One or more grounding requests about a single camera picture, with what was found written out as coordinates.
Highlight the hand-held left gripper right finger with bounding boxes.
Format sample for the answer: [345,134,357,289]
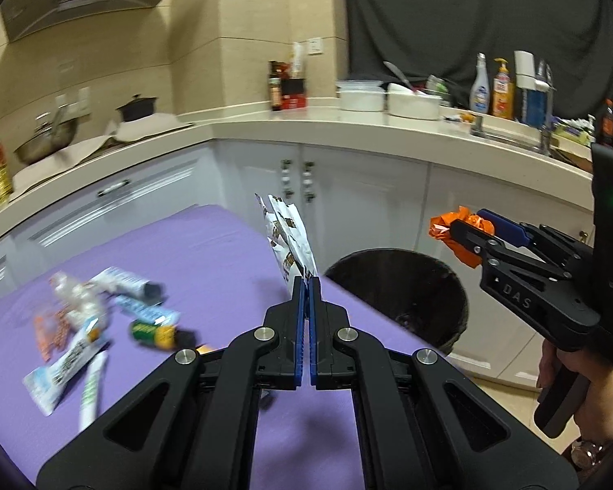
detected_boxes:
[309,276,578,490]

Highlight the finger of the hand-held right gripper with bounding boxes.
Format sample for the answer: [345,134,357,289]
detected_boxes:
[450,218,573,281]
[477,208,593,269]

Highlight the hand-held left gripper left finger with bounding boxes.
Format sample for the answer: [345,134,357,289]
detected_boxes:
[36,276,307,490]

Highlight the orange wrapper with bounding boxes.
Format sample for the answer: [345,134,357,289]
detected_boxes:
[429,205,496,269]

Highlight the black trash bin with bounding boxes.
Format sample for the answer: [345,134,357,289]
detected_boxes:
[323,248,470,357]

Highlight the white brown printed snack wrapper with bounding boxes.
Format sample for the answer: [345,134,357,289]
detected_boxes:
[254,193,318,287]

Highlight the person's right hand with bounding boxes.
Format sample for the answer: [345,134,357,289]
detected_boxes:
[537,341,613,443]

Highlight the steel faucet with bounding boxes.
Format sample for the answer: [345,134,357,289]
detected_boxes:
[536,61,559,156]

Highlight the yellow green cloth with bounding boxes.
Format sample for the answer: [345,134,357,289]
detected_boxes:
[552,117,593,146]

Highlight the yellow dish soap bottle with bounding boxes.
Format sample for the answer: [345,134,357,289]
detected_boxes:
[492,58,516,119]

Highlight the purple tablecloth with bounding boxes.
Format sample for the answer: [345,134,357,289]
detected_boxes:
[0,204,430,486]

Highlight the white kitchen cabinet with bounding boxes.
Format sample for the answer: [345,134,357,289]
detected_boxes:
[0,140,598,383]

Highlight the white blue spray bottle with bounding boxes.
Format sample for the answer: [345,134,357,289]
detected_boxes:
[470,52,491,113]

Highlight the dark bottle orange cap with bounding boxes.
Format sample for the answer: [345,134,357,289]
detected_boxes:
[600,99,613,146]

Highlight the green yellow small can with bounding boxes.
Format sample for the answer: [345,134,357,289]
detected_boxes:
[129,319,197,352]

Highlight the white open basin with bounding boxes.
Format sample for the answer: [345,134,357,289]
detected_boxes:
[387,82,443,120]

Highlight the wristwatch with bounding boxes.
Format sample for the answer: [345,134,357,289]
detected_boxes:
[572,439,610,470]

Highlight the white blue tube dark cap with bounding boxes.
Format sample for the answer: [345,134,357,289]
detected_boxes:
[89,267,167,304]

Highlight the grey ladle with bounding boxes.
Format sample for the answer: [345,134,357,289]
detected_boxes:
[383,61,420,94]

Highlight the white lidded rectangular container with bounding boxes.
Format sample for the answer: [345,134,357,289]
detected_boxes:
[336,79,386,112]

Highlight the white green tube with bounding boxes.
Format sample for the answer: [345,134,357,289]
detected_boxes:
[78,351,108,432]

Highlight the dark hanging cloth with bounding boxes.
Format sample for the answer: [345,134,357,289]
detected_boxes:
[345,0,613,113]

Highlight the black red seasoning box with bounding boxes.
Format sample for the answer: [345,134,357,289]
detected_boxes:
[281,78,308,110]

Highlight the white blue snack wrapper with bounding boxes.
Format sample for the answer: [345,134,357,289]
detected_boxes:
[23,316,110,416]

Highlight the beige stove cover cloth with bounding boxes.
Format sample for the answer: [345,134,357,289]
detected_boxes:
[13,120,195,185]

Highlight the white paper packet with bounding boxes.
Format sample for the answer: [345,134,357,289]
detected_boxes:
[291,42,307,80]

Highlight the black cooking pot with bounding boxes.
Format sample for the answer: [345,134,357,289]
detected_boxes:
[115,94,159,123]

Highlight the steel wok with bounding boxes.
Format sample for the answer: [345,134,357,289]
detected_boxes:
[13,109,80,165]

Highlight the glass wok lid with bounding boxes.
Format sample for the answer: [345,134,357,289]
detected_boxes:
[31,112,67,137]

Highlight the yellow cooking oil bottle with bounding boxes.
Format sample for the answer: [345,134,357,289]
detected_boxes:
[0,131,13,206]

